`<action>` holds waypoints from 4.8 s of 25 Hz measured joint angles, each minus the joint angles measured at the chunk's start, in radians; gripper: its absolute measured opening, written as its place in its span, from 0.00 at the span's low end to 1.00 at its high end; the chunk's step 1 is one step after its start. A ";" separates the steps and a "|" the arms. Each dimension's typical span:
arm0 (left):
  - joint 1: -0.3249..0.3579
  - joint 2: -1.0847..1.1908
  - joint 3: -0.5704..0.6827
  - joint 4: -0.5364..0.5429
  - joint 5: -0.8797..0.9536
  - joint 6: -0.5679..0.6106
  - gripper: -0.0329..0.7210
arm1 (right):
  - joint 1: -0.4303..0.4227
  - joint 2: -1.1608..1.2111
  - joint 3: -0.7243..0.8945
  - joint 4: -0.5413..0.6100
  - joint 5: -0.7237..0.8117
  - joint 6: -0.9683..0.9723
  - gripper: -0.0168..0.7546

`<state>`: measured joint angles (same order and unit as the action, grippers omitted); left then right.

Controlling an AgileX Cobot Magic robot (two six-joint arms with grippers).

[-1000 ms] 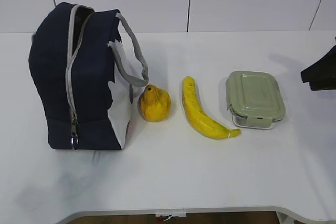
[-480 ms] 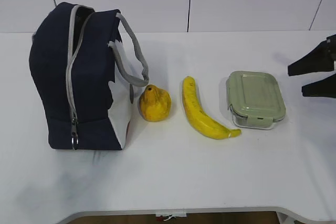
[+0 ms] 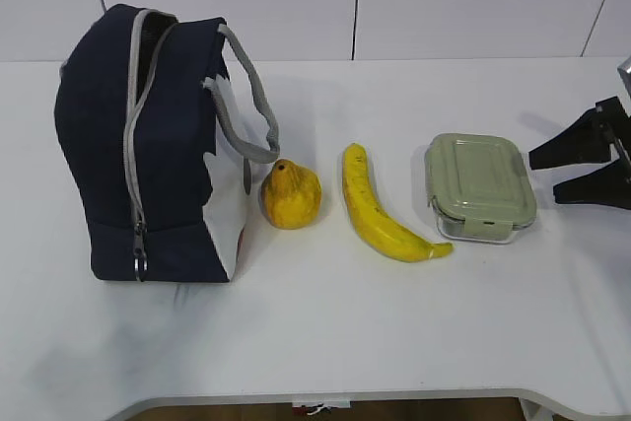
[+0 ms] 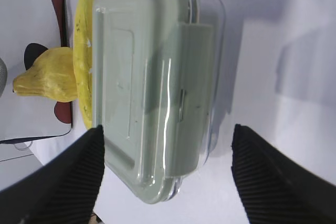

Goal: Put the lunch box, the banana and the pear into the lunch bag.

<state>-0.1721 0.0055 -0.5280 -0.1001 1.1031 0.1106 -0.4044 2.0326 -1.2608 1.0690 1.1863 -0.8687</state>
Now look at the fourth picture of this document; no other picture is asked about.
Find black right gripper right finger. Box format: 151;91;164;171
231;124;335;223

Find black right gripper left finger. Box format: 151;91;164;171
1;125;104;223

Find yellow pear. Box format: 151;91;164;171
13;47;78;103

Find yellow banana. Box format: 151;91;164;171
73;0;93;129

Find green lidded glass container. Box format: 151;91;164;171
92;0;225;204

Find navy and white lunch bag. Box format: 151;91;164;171
0;0;74;162

